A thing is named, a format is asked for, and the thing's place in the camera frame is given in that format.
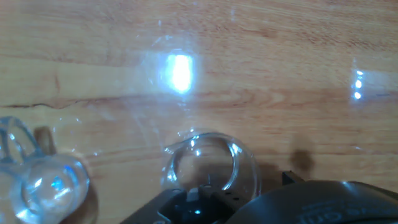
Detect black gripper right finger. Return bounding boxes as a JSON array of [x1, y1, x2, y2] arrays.
[[281, 170, 306, 187]]

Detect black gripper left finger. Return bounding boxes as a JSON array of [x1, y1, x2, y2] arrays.
[[119, 185, 250, 224]]

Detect clear glass cup with spout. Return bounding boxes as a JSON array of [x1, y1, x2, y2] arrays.
[[159, 131, 262, 203]]

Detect glossy wooden board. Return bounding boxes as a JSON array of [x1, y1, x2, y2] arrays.
[[0, 0, 398, 224]]

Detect clear glass mug with handle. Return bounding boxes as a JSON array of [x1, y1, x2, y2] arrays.
[[0, 116, 91, 224]]

